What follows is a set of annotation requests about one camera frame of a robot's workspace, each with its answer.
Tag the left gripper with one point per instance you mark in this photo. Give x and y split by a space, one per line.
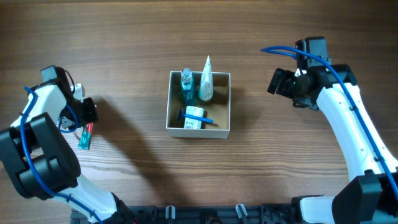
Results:
86 111

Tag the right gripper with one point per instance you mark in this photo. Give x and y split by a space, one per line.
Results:
280 82

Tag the red green toothpaste tube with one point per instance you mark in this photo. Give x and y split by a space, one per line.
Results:
85 139

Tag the white lotion tube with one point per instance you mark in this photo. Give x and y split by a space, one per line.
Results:
206 88

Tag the blue disposable razor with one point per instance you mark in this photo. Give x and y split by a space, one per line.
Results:
181 114

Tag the blue mouthwash bottle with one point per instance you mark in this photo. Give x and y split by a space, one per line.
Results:
187 86

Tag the green soap bar pack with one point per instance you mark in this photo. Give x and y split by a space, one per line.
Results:
190 123

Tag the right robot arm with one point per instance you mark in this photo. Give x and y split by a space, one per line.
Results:
319 84

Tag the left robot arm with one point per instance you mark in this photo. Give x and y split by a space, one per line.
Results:
40 162

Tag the white cardboard box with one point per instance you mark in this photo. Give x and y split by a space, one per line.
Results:
217 109

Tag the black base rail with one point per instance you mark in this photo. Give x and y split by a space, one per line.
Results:
261 214

